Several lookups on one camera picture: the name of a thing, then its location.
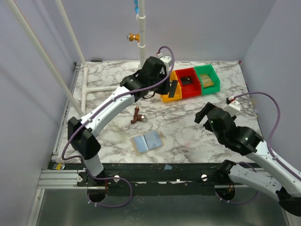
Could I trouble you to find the beige card holder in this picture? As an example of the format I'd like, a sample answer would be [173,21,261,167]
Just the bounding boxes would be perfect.
[130,130,164,156]

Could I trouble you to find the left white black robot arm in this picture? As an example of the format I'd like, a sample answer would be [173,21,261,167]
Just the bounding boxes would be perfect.
[67,55,174,177]

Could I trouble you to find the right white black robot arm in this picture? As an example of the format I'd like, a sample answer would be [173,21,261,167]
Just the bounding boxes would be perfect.
[194,101,301,217]

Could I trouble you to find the gold card in green bin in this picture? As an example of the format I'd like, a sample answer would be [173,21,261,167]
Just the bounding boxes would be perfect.
[200,74,214,88]

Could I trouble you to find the black card in red bin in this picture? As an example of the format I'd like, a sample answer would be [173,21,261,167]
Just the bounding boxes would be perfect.
[181,76,193,86]

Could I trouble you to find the green plastic bin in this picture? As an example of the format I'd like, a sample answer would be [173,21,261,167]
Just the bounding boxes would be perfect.
[194,65,221,95]

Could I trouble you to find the red plastic bin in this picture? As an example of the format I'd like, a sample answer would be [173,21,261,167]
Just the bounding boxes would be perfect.
[175,67,202,99]

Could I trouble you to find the yellow plastic bin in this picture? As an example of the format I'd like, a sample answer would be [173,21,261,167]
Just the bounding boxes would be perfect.
[161,71,182,103]

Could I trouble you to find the brown metal pipe fitting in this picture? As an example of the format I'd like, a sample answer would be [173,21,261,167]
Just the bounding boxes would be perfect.
[131,106,146,124]

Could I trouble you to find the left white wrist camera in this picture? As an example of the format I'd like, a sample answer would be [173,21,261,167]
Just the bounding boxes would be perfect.
[157,52,172,70]

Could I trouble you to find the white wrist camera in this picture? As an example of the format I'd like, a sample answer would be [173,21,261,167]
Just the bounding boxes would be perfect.
[223,96,241,117]
[157,52,172,70]

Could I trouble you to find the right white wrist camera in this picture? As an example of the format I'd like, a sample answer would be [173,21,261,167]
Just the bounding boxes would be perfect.
[223,96,241,117]

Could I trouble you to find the white PVC pipe frame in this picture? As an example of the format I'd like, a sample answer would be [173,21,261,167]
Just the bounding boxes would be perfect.
[0,0,134,124]

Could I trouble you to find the blue sticker on rail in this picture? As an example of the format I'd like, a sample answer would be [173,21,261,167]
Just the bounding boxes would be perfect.
[164,164,172,170]

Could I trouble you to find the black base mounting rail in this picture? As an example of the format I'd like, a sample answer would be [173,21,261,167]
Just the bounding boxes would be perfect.
[48,159,245,197]

